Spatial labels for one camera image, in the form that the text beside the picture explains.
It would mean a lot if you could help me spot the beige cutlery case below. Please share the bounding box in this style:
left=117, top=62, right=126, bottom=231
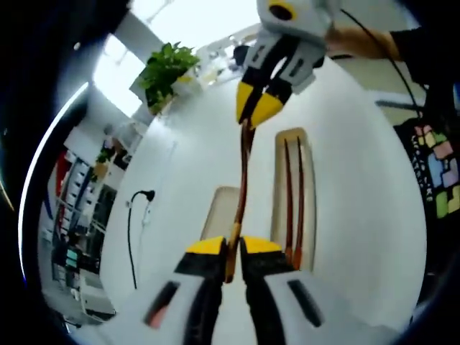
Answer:
left=269, top=126, right=319, bottom=275

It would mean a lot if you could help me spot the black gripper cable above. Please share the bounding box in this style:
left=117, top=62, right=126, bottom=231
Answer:
left=339, top=7, right=425, bottom=119

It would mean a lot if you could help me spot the green potted plant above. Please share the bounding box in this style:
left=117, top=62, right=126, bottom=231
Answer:
left=137, top=41, right=201, bottom=109

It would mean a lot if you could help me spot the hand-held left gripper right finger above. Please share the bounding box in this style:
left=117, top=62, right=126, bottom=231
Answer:
left=239, top=234, right=360, bottom=345

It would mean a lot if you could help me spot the white plant pot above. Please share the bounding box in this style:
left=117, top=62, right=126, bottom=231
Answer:
left=149, top=74, right=199, bottom=116

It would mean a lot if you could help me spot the black cable with plug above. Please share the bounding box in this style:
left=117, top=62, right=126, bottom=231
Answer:
left=126, top=189, right=157, bottom=290

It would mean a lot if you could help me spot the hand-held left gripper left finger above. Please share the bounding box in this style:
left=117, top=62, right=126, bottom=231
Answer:
left=118, top=236, right=229, bottom=345

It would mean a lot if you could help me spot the brown chopstick utensil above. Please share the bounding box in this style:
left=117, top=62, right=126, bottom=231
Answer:
left=283, top=138, right=295, bottom=260
left=293, top=135, right=307, bottom=271

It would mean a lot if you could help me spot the storage shelving with boxes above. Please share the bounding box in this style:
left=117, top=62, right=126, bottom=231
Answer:
left=38, top=149, right=120, bottom=326

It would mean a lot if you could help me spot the brown wooden spoon utensil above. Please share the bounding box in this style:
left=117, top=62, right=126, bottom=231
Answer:
left=224, top=119, right=253, bottom=285

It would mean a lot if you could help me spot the beige cutlery case lid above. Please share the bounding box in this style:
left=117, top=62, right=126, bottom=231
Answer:
left=198, top=185, right=242, bottom=242

